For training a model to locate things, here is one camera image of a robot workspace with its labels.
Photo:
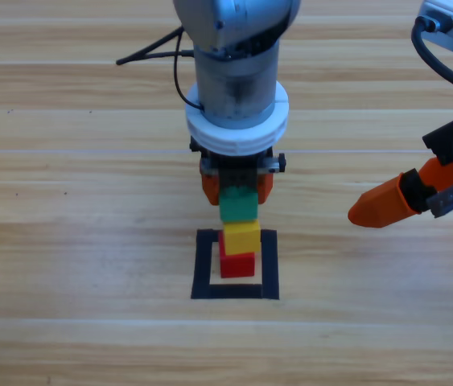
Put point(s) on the green cube block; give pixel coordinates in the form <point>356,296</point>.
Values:
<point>238,207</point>

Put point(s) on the yellow cube block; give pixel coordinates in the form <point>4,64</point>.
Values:
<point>242,239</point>

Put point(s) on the red cube block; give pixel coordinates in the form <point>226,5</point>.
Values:
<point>237,265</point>

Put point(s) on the black tape square outline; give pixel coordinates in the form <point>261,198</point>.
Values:
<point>204,265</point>

